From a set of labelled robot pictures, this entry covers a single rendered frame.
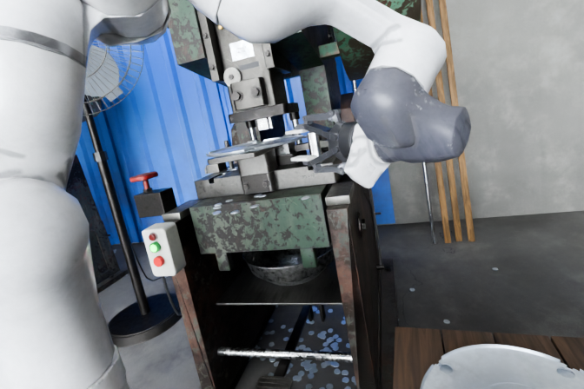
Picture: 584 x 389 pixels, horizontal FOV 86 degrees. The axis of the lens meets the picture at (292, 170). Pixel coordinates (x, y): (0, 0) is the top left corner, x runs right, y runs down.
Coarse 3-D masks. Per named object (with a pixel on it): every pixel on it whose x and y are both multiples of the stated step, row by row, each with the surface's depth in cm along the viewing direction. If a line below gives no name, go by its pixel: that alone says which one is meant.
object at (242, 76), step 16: (224, 32) 93; (224, 48) 94; (240, 48) 92; (256, 48) 91; (224, 64) 95; (240, 64) 94; (256, 64) 92; (224, 80) 95; (240, 80) 94; (256, 80) 90; (272, 80) 93; (240, 96) 92; (256, 96) 91; (272, 96) 93
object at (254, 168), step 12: (228, 156) 77; (240, 156) 76; (252, 156) 76; (264, 156) 88; (240, 168) 90; (252, 168) 89; (264, 168) 88; (252, 180) 90; (264, 180) 89; (252, 192) 91; (264, 192) 90
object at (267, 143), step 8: (288, 136) 103; (296, 136) 99; (240, 144) 106; (248, 144) 97; (256, 144) 89; (264, 144) 88; (272, 144) 80; (280, 144) 81; (216, 152) 97; (224, 152) 91; (232, 152) 80; (240, 152) 79
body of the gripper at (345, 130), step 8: (336, 128) 63; (344, 128) 59; (352, 128) 58; (344, 136) 58; (352, 136) 58; (328, 144) 66; (336, 144) 64; (344, 144) 59; (344, 152) 60; (344, 160) 64
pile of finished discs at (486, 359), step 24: (456, 360) 57; (480, 360) 56; (504, 360) 55; (528, 360) 54; (552, 360) 54; (432, 384) 53; (456, 384) 53; (480, 384) 52; (504, 384) 50; (528, 384) 50; (552, 384) 50; (576, 384) 49
